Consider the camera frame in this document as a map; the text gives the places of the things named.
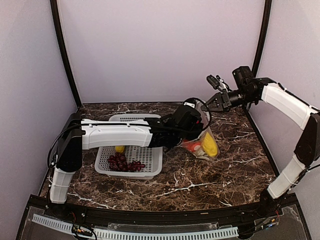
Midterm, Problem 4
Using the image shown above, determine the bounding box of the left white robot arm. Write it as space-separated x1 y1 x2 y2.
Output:
47 105 206 218

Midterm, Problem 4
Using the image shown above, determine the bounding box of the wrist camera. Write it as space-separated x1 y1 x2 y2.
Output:
206 75 230 92
183 97 199 110

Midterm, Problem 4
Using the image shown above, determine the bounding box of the clear zip top bag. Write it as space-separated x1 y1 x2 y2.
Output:
180 99 220 161

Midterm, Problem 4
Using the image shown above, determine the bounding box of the dark red grape bunch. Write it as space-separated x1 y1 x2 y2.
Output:
107 152 146 172

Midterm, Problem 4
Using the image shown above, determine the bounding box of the small yellow lemon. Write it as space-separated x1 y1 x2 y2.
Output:
114 146 125 154

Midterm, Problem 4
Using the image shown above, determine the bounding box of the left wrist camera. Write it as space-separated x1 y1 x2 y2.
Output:
183 97 199 110

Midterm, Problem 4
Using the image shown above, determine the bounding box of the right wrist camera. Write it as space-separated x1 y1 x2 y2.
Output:
206 75 230 92

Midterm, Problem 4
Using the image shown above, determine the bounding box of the white plastic basket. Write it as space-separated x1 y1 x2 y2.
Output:
88 113 163 180

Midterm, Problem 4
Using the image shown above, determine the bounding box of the right black frame post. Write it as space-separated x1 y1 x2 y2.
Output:
250 0 273 77

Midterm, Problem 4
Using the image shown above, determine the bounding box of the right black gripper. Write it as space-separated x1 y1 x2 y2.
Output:
201 87 257 113

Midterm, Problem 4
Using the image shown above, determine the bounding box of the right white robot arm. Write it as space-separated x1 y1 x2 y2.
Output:
206 75 320 217

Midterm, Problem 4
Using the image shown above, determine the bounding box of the white cauliflower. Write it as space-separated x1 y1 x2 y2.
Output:
194 149 210 160

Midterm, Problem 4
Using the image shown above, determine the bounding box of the black front rail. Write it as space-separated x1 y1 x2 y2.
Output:
27 194 298 228

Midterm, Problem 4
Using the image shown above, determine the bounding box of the left black frame post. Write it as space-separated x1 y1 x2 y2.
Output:
49 0 82 109

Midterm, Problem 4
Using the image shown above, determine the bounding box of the white slotted cable duct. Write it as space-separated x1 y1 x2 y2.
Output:
32 214 239 240

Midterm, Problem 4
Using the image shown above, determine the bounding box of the yellow bell pepper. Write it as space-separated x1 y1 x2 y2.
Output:
201 132 219 158

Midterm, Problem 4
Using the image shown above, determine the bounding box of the black frame post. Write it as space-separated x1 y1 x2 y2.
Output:
250 0 273 77
49 0 82 109

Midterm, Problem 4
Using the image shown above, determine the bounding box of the orange pumpkin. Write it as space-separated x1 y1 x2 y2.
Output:
187 141 201 153

